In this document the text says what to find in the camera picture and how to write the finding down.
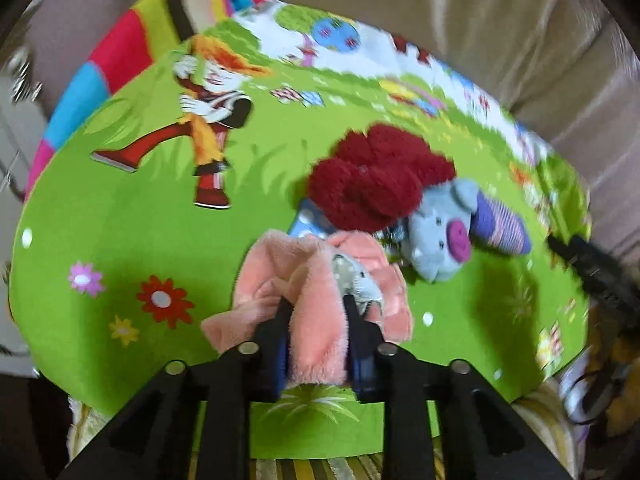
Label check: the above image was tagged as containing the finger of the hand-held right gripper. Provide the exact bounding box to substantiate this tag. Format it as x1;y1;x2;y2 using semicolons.
547;234;604;282

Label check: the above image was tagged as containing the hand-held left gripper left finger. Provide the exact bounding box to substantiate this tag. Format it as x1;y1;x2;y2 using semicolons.
57;297;296;480

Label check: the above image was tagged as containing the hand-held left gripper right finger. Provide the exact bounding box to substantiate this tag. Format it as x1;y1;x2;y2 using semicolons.
342;294;576;480

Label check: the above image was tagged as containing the pink fluffy cloth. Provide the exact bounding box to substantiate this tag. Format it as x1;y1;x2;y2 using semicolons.
200;229;415;386

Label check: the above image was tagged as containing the grey dotted cloth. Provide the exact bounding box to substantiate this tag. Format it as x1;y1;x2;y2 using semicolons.
332;255;386;321

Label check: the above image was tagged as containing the striped bed cover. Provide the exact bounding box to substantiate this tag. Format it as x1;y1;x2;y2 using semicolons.
67;375;591;480

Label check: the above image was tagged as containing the blue dotted cloth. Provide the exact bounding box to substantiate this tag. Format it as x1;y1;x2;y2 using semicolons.
290;199;408;261

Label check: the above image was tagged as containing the grey pig plush toy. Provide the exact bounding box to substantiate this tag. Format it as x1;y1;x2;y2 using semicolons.
402;178;533;283

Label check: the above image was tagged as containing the cartoon printed green mat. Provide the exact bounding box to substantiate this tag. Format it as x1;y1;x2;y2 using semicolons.
7;0;593;461

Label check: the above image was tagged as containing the red fluffy scarf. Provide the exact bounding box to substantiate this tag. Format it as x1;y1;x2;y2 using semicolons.
307;124;457;233

